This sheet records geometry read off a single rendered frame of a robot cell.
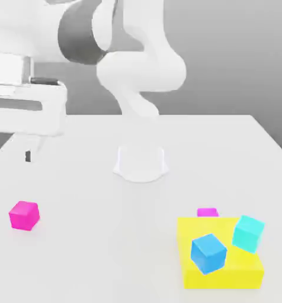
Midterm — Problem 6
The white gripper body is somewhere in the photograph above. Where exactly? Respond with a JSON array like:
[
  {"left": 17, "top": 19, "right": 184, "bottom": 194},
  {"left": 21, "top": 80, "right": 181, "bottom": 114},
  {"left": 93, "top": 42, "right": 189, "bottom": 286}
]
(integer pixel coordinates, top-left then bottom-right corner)
[{"left": 0, "top": 83, "right": 68, "bottom": 137}]

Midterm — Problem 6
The small magenta cube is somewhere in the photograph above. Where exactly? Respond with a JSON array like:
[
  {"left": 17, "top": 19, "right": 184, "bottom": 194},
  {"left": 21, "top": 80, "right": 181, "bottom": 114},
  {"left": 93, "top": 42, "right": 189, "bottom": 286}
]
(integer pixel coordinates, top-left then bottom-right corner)
[{"left": 8, "top": 200, "right": 41, "bottom": 232}]

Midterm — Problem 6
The small orchid cube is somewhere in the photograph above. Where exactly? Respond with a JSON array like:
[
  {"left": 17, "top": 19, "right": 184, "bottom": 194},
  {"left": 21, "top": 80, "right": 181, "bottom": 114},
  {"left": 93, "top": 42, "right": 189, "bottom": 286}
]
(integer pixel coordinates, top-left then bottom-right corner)
[{"left": 197, "top": 207, "right": 220, "bottom": 218}]

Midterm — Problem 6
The small blue cube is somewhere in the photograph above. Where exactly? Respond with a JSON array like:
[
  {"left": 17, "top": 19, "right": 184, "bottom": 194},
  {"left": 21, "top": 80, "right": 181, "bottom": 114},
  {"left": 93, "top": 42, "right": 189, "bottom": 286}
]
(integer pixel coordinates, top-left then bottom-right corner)
[{"left": 190, "top": 233, "right": 228, "bottom": 276}]

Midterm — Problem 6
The small cyan cube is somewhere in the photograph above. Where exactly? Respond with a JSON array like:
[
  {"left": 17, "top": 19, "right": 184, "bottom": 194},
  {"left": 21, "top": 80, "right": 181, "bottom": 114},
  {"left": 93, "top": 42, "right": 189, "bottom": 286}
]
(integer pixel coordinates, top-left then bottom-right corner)
[{"left": 231, "top": 214, "right": 266, "bottom": 254}]

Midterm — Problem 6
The large yellow box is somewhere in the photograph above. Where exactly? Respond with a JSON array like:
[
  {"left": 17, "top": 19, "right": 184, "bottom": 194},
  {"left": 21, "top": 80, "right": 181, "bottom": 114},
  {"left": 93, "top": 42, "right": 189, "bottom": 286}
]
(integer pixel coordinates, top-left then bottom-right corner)
[{"left": 177, "top": 216, "right": 265, "bottom": 290}]

